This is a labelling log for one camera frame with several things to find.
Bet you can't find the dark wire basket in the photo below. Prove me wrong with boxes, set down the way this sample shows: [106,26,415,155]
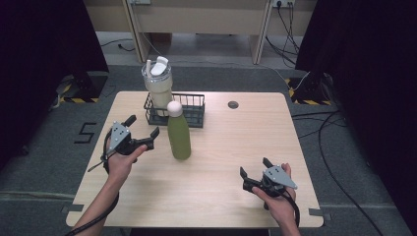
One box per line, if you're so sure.
[143,92,207,129]

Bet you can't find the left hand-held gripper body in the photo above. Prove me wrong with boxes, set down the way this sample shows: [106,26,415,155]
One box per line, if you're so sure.
[107,120,155,156]

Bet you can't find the cream tumbler with clear lid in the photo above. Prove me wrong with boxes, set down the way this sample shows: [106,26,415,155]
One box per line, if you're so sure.
[141,55,174,117]

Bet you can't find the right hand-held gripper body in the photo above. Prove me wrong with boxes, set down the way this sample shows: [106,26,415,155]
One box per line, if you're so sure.
[243,164,299,199]

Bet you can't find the black curtain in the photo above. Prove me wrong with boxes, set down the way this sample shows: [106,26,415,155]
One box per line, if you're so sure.
[0,0,110,168]
[294,0,417,230]

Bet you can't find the short black floor cable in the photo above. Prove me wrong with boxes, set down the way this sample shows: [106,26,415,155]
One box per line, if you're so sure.
[99,38,136,53]

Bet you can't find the bundle of black plugged cables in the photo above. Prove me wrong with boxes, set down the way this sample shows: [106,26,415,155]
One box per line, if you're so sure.
[265,2,301,69]

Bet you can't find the left hand-held gripper cable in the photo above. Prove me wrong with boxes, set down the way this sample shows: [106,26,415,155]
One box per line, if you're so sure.
[64,129,121,236]

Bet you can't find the long black floor cables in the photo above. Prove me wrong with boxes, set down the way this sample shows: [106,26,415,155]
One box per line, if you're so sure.
[290,110,386,236]

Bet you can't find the person's left hand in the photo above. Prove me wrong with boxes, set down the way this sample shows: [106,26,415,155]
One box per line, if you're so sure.
[103,131,149,185]

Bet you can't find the stand base with hazard tape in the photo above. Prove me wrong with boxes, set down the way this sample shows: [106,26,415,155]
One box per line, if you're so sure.
[54,72,109,104]
[284,72,332,106]

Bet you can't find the beige desk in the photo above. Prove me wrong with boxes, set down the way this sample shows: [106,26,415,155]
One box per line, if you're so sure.
[82,0,318,65]

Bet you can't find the green bottle with pink cap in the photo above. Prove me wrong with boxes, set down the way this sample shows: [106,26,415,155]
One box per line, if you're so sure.
[166,100,192,161]

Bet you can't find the hand-held gripper cable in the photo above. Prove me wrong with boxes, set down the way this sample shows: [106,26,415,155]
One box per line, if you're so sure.
[279,188,301,228]
[64,129,121,236]

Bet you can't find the person's right hand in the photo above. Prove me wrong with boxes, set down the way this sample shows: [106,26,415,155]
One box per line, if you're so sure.
[251,162,298,229]

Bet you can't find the grey tape strip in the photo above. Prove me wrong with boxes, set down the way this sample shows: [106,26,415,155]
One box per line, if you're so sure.
[60,204,85,214]
[308,207,332,221]

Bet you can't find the right hand-held gripper cable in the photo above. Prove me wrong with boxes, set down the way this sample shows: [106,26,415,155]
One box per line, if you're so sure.
[279,188,301,228]

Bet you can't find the white wall power socket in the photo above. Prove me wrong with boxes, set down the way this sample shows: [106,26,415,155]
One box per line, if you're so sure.
[272,0,296,9]

